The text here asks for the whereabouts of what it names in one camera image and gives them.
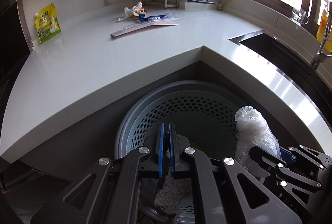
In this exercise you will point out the white tissue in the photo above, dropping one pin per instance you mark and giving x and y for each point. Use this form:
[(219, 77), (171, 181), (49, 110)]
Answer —
[(130, 11)]

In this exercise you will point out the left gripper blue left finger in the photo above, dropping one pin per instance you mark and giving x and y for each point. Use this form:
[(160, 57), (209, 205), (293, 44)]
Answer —
[(159, 148)]

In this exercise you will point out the clear plastic bag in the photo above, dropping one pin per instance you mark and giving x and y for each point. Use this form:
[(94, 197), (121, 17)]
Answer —
[(253, 130)]

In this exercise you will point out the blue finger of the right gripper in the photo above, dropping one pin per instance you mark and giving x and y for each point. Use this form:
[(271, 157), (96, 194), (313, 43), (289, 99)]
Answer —
[(286, 155)]

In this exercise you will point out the metal sink faucet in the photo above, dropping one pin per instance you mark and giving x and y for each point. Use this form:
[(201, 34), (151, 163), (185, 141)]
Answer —
[(320, 56)]

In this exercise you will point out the yellow green refill pouch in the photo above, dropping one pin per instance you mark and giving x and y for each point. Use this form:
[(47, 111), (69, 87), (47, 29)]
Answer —
[(47, 24)]

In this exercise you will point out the red white snack wrapper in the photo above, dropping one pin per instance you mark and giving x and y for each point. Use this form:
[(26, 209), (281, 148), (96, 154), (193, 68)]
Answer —
[(137, 13)]

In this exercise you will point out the blue perforated trash bin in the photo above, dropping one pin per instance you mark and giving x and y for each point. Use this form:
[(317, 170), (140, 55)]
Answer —
[(221, 190)]

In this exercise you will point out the pink white package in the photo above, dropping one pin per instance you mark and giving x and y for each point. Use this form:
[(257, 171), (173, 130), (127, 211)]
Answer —
[(142, 25)]

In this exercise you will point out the dark grey rag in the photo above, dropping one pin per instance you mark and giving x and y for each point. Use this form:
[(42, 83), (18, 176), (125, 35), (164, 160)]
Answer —
[(169, 194)]

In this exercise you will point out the black kitchen sink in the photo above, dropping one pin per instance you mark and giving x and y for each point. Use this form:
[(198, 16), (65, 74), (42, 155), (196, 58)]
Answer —
[(290, 65)]

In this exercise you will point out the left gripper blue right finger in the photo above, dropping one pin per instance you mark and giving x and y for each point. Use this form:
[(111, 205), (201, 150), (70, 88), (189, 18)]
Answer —
[(173, 149)]

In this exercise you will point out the clear glass mug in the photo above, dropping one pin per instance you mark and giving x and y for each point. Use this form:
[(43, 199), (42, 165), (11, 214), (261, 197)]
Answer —
[(299, 16)]

